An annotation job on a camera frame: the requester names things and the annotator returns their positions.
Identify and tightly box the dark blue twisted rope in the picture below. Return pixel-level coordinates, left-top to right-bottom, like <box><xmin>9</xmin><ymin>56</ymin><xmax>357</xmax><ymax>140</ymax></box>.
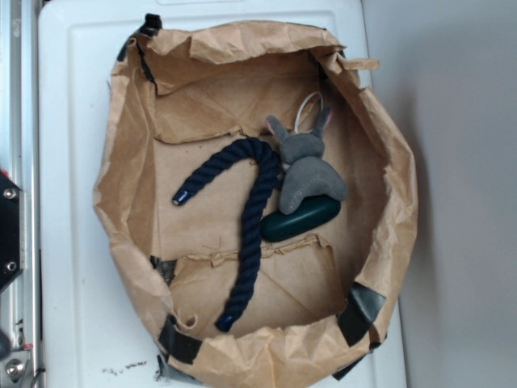
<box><xmin>171</xmin><ymin>137</ymin><xmax>283</xmax><ymax>334</ymax></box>

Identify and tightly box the grey plush bunny toy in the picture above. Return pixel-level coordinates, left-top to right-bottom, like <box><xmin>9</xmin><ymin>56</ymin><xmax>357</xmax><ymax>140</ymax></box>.
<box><xmin>265</xmin><ymin>107</ymin><xmax>348</xmax><ymax>215</ymax></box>

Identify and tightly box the dark green oval case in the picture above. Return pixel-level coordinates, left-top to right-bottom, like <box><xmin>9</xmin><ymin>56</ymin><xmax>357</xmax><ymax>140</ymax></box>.
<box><xmin>260</xmin><ymin>196</ymin><xmax>342</xmax><ymax>243</ymax></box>

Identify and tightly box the crumpled brown paper bag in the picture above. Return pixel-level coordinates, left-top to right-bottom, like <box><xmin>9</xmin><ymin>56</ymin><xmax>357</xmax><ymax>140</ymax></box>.
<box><xmin>94</xmin><ymin>15</ymin><xmax>418</xmax><ymax>387</ymax></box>

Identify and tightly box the black mounting bracket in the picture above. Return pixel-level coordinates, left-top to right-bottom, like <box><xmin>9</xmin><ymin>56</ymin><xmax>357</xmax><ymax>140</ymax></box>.
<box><xmin>0</xmin><ymin>169</ymin><xmax>24</xmax><ymax>293</ymax></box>

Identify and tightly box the aluminium frame rail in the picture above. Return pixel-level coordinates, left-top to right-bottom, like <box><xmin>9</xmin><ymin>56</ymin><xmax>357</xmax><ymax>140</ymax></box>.
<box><xmin>1</xmin><ymin>1</ymin><xmax>45</xmax><ymax>387</ymax></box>

